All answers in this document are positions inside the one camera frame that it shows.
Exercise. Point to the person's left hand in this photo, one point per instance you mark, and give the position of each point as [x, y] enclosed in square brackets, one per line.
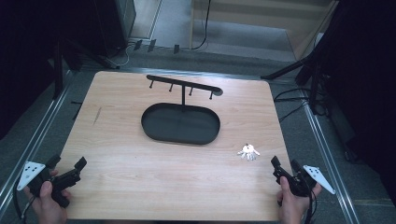
[49, 211]

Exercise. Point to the black metal stand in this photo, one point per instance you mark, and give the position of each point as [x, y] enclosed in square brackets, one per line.
[57, 71]
[313, 81]

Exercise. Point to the silver metal rail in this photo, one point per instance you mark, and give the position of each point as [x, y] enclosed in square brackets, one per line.
[327, 155]
[34, 140]

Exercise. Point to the person's right hand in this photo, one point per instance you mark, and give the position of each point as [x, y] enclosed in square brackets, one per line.
[292, 208]

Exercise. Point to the dark cabinet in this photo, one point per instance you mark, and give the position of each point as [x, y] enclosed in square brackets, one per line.
[118, 21]

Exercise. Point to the light wooden furniture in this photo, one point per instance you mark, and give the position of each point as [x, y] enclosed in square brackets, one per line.
[255, 18]

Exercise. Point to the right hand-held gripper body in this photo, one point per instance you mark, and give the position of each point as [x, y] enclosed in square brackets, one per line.
[299, 185]

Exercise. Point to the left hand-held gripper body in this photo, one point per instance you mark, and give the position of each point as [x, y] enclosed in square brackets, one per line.
[67, 179]

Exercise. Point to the silver bunch of keys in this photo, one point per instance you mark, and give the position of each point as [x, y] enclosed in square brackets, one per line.
[249, 153]

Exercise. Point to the black key rack with tray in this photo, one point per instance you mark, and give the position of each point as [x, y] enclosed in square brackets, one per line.
[180, 124]

